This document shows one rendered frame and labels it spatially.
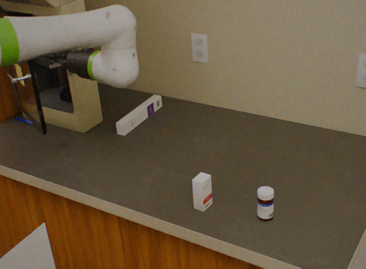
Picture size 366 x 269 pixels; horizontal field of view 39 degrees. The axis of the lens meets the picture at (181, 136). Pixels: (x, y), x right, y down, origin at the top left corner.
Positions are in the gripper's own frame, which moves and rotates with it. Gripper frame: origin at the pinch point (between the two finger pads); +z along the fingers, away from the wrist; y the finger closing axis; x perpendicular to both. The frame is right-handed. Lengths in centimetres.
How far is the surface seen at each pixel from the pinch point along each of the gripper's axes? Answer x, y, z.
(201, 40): 8, -54, -31
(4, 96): 24.9, -8.7, 33.3
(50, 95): 26.3, -19.7, 19.7
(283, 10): -5, -54, -63
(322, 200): 34, -10, -94
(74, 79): 12.7, -11.4, -3.8
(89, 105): 25.0, -16.6, -3.8
